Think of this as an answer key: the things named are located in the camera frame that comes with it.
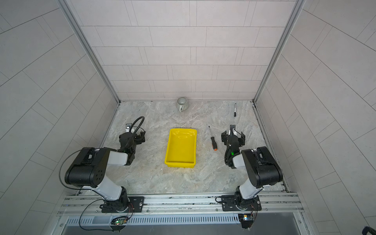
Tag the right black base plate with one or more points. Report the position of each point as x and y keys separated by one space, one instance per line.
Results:
x=231 y=203

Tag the black orange handled screwdriver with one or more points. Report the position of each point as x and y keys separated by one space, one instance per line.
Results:
x=213 y=142

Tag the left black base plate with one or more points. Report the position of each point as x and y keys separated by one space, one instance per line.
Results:
x=123 y=204

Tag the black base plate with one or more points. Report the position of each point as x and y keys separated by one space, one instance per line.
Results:
x=123 y=204
x=231 y=203

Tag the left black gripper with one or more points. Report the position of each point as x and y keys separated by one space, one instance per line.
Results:
x=139 y=139

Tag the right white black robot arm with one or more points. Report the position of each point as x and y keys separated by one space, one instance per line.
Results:
x=262 y=170

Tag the left green circuit board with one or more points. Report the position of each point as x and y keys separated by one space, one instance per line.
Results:
x=119 y=221

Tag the ribbed grey ceramic cup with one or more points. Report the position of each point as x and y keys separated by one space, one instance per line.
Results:
x=182 y=104

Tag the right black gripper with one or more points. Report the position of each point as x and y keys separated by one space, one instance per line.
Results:
x=225 y=138

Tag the right circuit board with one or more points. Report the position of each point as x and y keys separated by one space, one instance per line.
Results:
x=246 y=220

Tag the yellow plastic bin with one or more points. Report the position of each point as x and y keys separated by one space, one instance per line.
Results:
x=181 y=148

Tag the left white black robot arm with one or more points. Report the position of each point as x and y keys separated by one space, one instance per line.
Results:
x=88 y=171

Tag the white slotted cable duct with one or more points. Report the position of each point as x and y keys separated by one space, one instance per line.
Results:
x=160 y=219

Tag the aluminium mounting rail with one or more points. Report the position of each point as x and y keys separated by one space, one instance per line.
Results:
x=209 y=203

